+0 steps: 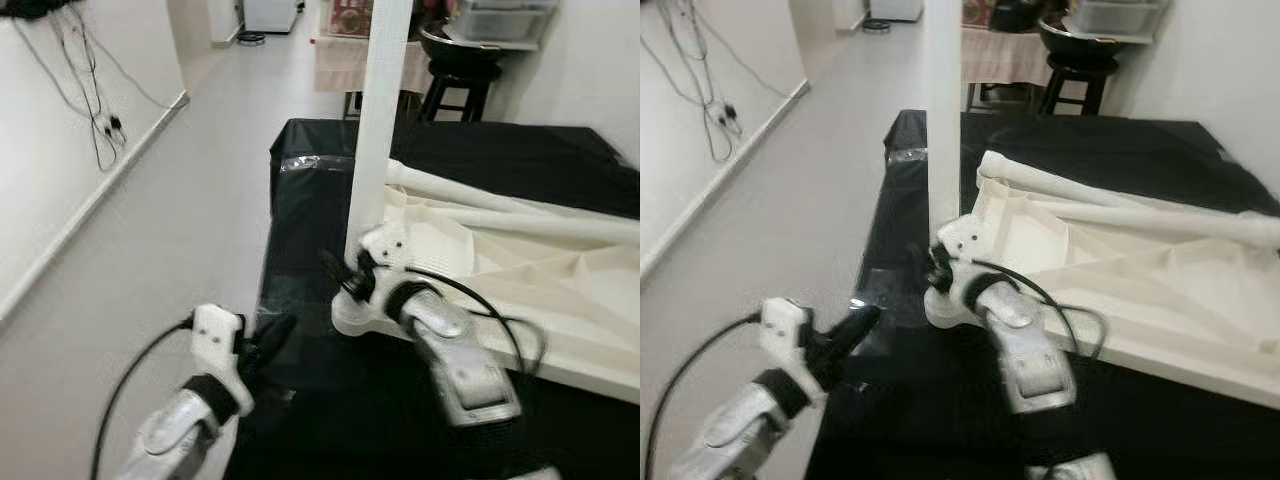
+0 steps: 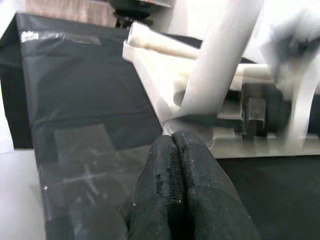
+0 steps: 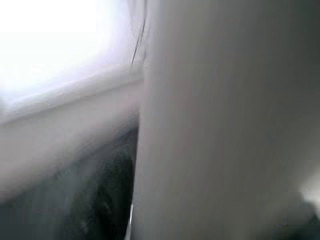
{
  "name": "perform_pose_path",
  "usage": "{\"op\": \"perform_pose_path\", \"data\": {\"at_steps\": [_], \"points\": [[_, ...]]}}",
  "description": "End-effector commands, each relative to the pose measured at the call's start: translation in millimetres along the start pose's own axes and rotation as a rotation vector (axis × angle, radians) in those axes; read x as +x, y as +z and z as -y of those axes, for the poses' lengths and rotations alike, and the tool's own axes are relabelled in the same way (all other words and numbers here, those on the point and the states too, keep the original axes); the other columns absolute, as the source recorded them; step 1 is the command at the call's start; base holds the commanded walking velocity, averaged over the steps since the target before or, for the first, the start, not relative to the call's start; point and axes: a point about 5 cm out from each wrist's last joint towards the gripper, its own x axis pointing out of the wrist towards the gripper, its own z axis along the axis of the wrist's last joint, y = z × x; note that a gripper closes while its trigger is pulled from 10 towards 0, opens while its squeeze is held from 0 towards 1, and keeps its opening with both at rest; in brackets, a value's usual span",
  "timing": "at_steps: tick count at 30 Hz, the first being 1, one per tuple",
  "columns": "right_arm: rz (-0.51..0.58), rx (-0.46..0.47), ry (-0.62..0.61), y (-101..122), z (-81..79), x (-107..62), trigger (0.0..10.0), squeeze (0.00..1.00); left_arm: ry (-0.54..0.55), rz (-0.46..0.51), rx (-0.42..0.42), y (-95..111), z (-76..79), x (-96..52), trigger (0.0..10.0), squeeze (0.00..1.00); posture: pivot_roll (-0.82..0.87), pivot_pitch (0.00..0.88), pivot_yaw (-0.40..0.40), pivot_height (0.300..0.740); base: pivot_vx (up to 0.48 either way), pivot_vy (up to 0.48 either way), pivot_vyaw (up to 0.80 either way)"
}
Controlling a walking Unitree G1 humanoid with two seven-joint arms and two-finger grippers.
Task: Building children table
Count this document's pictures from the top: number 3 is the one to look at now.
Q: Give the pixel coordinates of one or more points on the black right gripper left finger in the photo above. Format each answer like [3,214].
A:
[112,190]

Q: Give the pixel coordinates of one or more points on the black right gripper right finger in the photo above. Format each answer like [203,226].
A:
[300,225]

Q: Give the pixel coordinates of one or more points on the white plastic table leg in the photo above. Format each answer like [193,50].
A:
[225,112]

